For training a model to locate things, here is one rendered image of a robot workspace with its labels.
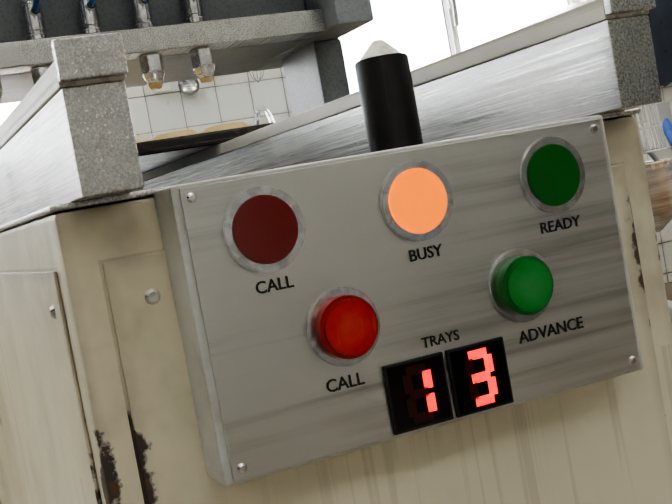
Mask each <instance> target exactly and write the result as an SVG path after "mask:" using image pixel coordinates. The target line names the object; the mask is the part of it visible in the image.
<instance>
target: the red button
mask: <svg viewBox="0 0 672 504"><path fill-rule="evenodd" d="M315 334H316V337H317V340H318V342H319V344H320V346H321V347H322V348H323V350H324V351H326V352H327V353H328V354H330V355H332V356H334V357H337V358H342V359H355V358H358V357H361V356H362V355H364V354H366V353H367V352H368V351H369V350H370V349H371V347H372V346H373V345H374V343H375V341H376V338H377V334H378V319H377V315H376V313H375V311H374V309H373V308H372V306H371V305H370V304H369V303H368V302H367V301H366V300H364V299H363V298H361V297H358V296H354V295H339V296H336V297H333V298H331V299H329V300H328V301H327V302H326V303H324V304H323V306H322V307H321V308H320V310H319V312H318V314H317V317H316V320H315Z"/></svg>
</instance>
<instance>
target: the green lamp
mask: <svg viewBox="0 0 672 504"><path fill-rule="evenodd" d="M528 182H529V185H530V188H531V190H532V192H533V194H534V195H535V196H536V197H537V198H538V199H539V200H540V201H541V202H543V203H545V204H547V205H551V206H559V205H563V204H565V203H567V202H568V201H570V200H571V199H572V198H573V197H574V195H575V194H576V192H577V190H578V187H579V183H580V169H579V165H578V163H577V160H576V158H575V157H574V155H573V154H572V153H571V152H570V151H569V150H568V149H567V148H565V147H563V146H561V145H558V144H548V145H545V146H543V147H541V148H539V149H538V150H537V151H536V152H535V153H534V154H533V156H532V158H531V160H530V162H529V165H528Z"/></svg>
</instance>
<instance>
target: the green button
mask: <svg viewBox="0 0 672 504"><path fill-rule="evenodd" d="M553 286H554V285H553V277H552V274H551V272H550V269H549V268H548V266H547V265H546V264H545V263H544V262H543V261H542V260H540V259H539V258H537V257H534V256H516V257H513V258H511V259H509V260H508V261H507V262H506V263H505V264H504V265H503V266H502V268H501V269H500V271H499V273H498V277H497V283H496V288H497V294H498V297H499V299H500V302H501V303H502V304H503V306H504V307H505V308H506V309H507V310H509V311H510V312H512V313H514V314H518V315H534V314H536V313H539V312H540V311H542V310H543V309H544V308H545V307H546V306H547V305H548V303H549V302H550V299H551V297H552V294H553Z"/></svg>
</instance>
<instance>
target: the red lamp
mask: <svg viewBox="0 0 672 504"><path fill-rule="evenodd" d="M232 232H233V238H234V241H235V244H236V246H237V248H238V249H239V251H240V252H241V253H242V254H243V255H244V256H245V257H246V258H248V259H249V260H251V261H253V262H256V263H259V264H273V263H276V262H279V261H281V260H282V259H284V258H285V257H286V256H288V255H289V254H290V252H291V251H292V250H293V248H294V246H295V244H296V241H297V238H298V222H297V218H296V216H295V214H294V212H293V210H292V209H291V207H290V206H289V205H288V204H287V203H286V202H285V201H283V200H282V199H280V198H278V197H276V196H272V195H258V196H254V197H252V198H250V199H248V200H247V201H245V202H244V203H243V204H242V205H241V206H240V207H239V209H238V210H237V212H236V214H235V217H234V220H233V226H232Z"/></svg>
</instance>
